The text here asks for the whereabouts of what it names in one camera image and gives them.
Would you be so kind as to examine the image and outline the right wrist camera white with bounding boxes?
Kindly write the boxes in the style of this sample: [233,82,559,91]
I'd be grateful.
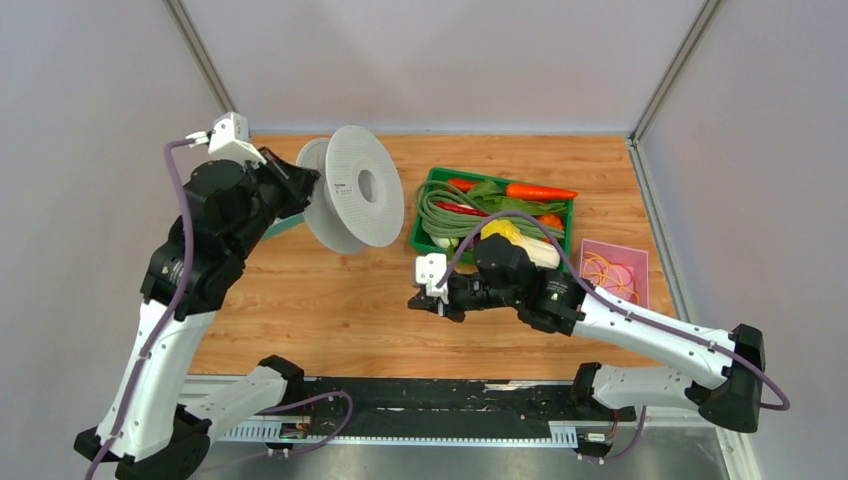
[414,253,448,301]

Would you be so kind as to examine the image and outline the yellow rubber bands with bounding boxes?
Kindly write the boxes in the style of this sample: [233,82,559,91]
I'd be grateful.
[581,252,637,299]

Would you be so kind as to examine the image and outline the green long beans bundle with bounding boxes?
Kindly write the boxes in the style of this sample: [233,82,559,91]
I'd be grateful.
[415,180,573,239]

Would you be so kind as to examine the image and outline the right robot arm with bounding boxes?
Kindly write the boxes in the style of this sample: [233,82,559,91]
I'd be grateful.
[408,235,765,433]

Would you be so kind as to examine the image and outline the yellow napa cabbage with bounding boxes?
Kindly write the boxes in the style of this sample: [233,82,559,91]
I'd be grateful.
[480,219,561,269]

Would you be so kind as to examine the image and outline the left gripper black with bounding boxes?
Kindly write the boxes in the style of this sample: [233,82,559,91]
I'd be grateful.
[226,145,319,260]

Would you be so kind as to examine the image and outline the green leafy vegetable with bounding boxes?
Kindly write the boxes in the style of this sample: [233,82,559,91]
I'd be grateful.
[466,180,574,216]

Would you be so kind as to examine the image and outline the orange small vegetable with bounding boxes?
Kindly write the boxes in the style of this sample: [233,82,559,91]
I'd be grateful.
[536,214,565,230]

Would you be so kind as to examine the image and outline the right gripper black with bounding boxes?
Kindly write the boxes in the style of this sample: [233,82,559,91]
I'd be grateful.
[409,273,520,323]

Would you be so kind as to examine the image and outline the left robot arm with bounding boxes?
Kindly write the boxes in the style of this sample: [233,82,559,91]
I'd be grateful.
[74,157,320,479]

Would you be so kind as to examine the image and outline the pink plastic box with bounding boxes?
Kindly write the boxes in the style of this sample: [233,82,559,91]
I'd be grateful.
[578,239,650,308]

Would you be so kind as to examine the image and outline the grey filament spool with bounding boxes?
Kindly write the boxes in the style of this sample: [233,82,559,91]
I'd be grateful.
[297,125,405,255]

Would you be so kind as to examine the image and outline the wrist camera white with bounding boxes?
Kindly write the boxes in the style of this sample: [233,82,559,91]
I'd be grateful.
[414,253,448,301]
[185,112,266,168]

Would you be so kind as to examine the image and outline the orange carrot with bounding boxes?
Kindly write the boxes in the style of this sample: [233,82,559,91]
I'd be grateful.
[505,183,579,202]

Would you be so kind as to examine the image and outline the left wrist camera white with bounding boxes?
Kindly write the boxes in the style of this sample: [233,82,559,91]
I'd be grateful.
[185,112,266,168]

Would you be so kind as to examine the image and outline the green plastic tray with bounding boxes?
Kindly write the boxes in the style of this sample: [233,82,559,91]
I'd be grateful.
[409,167,574,255]

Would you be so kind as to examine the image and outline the red chili pepper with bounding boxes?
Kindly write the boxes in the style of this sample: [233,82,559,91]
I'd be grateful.
[434,201,488,218]

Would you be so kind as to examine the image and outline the teal small box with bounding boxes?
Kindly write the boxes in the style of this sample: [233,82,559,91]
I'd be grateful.
[262,214,304,240]

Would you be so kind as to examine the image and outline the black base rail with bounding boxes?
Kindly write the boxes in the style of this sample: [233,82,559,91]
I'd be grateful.
[139,374,664,458]

